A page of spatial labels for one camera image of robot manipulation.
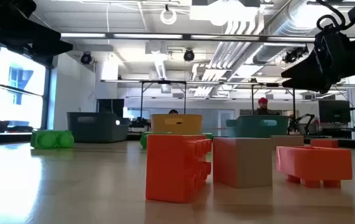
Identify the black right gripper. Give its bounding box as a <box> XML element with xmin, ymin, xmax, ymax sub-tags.
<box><xmin>280</xmin><ymin>26</ymin><xmax>355</xmax><ymax>95</ymax></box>

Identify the orange toy brick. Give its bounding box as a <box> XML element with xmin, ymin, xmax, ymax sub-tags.
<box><xmin>145</xmin><ymin>134</ymin><xmax>213</xmax><ymax>204</ymax></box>
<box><xmin>310</xmin><ymin>139</ymin><xmax>339</xmax><ymax>149</ymax></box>
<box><xmin>275</xmin><ymin>145</ymin><xmax>353</xmax><ymax>189</ymax></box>

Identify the wooden block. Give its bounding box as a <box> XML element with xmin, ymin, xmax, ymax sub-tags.
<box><xmin>212</xmin><ymin>137</ymin><xmax>274</xmax><ymax>189</ymax></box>

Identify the black monitor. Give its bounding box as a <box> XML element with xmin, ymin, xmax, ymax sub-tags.
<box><xmin>96</xmin><ymin>98</ymin><xmax>125</xmax><ymax>118</ymax></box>
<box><xmin>318</xmin><ymin>99</ymin><xmax>351</xmax><ymax>124</ymax></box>

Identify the black overhead crossbar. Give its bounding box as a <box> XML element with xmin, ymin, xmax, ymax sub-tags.
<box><xmin>59</xmin><ymin>32</ymin><xmax>318</xmax><ymax>44</ymax></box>

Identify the teal plastic bin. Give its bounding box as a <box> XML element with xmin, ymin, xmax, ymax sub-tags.
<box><xmin>226</xmin><ymin>114</ymin><xmax>290</xmax><ymax>139</ymax></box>

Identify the dark grey plastic bin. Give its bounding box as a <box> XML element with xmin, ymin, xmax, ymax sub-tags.
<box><xmin>66</xmin><ymin>111</ymin><xmax>131</xmax><ymax>144</ymax></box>

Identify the black background equipment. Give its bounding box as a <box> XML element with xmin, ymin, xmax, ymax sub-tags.
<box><xmin>129</xmin><ymin>116</ymin><xmax>152</xmax><ymax>129</ymax></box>

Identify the yellow plastic bin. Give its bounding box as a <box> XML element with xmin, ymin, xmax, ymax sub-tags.
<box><xmin>150</xmin><ymin>113</ymin><xmax>203</xmax><ymax>136</ymax></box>

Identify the silver ventilation duct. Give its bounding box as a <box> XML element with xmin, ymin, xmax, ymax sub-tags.
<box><xmin>252</xmin><ymin>0</ymin><xmax>321</xmax><ymax>65</ymax></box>

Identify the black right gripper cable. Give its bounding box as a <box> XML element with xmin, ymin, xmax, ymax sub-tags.
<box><xmin>315</xmin><ymin>0</ymin><xmax>355</xmax><ymax>32</ymax></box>

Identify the white cable coil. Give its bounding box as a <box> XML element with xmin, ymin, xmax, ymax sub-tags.
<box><xmin>160</xmin><ymin>7</ymin><xmax>178</xmax><ymax>26</ymax></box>

